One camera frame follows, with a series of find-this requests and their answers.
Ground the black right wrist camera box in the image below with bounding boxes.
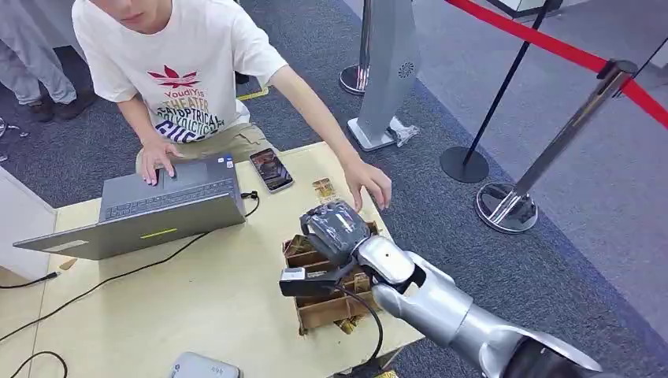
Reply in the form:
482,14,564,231
278,267,343,298

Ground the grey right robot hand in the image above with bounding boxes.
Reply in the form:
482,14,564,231
299,199,373,269

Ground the person's right hand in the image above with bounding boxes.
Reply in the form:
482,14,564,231
139,137,183,187

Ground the grey floor stand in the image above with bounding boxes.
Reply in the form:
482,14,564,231
347,0,423,153

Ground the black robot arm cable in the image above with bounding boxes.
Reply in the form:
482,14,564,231
331,283,386,369

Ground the chrome stanchion with belt head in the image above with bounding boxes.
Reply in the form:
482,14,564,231
473,58,639,235

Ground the grey laptop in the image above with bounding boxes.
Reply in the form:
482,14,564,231
13,153,248,261

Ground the person's left hand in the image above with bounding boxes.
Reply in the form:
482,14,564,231
343,158,393,213

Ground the red barrier belt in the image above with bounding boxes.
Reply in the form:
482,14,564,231
446,0,668,132

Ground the white cabinet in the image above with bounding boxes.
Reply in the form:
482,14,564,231
0,166,58,281

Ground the black stanchion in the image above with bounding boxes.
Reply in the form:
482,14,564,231
440,0,562,184

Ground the black looped cable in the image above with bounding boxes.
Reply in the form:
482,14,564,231
9,350,69,378

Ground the pale grey rounded box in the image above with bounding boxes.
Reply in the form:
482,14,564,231
168,352,244,378

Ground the black smartphone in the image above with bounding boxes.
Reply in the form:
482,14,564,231
248,148,295,195

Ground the white device with black base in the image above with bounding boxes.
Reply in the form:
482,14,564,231
488,0,566,19

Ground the crumpled clear plastic wrap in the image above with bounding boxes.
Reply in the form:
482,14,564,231
388,117,421,148

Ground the thin black pole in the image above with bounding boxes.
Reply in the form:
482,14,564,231
613,37,668,99

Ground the black cable with plug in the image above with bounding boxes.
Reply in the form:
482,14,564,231
0,271,61,291

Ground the person in white shirt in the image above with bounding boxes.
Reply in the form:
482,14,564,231
72,0,393,213

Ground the black laptop power cable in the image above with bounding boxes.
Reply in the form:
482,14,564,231
0,191,261,344

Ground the wooden compartment card box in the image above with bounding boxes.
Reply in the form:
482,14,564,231
281,220,386,336

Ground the standing person in grey trousers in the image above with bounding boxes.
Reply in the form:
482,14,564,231
0,0,98,124

